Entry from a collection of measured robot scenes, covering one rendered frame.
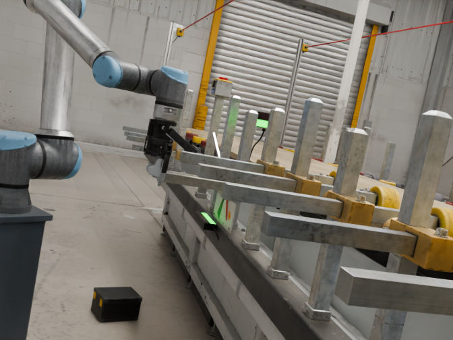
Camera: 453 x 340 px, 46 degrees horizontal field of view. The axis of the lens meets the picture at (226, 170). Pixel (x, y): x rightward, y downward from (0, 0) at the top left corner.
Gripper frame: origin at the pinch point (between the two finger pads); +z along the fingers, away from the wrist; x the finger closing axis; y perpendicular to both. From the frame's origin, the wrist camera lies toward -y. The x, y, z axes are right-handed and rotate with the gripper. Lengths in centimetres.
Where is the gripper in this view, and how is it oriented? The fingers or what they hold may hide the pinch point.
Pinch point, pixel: (161, 182)
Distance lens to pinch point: 175.5
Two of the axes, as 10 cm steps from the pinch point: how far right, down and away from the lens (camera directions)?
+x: 2.4, 1.5, -9.6
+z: -1.9, 9.8, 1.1
